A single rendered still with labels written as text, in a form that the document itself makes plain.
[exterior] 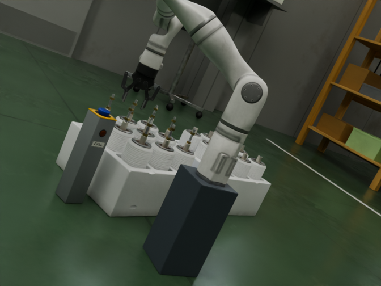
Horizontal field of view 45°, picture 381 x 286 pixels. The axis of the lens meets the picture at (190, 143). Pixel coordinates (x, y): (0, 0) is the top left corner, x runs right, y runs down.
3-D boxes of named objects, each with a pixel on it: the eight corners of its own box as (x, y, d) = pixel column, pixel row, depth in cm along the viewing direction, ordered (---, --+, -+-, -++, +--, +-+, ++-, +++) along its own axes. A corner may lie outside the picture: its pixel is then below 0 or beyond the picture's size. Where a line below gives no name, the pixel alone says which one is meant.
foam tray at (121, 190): (184, 216, 185) (203, 177, 181) (109, 217, 155) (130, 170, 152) (128, 169, 209) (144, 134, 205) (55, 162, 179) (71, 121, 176)
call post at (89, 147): (82, 204, 156) (117, 121, 149) (64, 203, 151) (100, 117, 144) (72, 193, 160) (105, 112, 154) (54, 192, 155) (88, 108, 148)
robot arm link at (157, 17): (159, 10, 164) (157, -11, 150) (181, 20, 163) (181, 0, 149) (150, 26, 162) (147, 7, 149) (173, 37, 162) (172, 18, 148)
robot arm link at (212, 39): (217, 18, 134) (216, 15, 125) (271, 92, 137) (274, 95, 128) (192, 37, 136) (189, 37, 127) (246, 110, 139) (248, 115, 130)
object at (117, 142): (99, 164, 177) (117, 122, 173) (120, 176, 175) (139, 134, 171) (87, 168, 168) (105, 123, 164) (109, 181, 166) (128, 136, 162)
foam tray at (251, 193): (255, 216, 225) (271, 184, 221) (203, 214, 196) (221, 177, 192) (203, 177, 250) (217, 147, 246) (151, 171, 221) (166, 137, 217)
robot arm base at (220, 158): (228, 188, 137) (254, 137, 133) (204, 183, 131) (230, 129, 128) (213, 174, 144) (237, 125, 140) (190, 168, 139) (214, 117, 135)
